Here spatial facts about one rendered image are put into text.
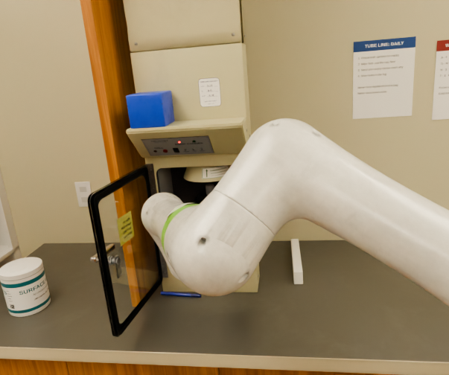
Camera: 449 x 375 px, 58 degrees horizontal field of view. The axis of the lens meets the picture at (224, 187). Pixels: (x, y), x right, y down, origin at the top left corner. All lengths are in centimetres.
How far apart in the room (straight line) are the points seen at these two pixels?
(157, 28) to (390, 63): 85
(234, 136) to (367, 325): 63
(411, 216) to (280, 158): 17
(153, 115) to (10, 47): 95
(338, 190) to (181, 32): 79
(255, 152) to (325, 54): 108
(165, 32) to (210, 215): 77
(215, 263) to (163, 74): 79
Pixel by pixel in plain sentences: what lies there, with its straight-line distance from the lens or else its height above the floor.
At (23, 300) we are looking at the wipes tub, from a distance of 147.
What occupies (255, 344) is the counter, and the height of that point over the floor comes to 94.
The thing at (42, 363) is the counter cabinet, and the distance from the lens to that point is 140.
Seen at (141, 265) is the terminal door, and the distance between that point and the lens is 124.
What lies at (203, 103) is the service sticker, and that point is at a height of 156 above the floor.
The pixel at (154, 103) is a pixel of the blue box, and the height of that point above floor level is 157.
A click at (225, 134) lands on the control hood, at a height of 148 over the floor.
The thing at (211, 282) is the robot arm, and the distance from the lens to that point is 53.
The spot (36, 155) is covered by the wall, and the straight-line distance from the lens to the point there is 196.
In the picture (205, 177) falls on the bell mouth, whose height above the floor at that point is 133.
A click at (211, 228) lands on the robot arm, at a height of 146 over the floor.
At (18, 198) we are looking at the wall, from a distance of 207.
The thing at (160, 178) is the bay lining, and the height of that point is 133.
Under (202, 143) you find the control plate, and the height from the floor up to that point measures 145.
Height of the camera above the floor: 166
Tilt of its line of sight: 17 degrees down
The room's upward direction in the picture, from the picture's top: 5 degrees counter-clockwise
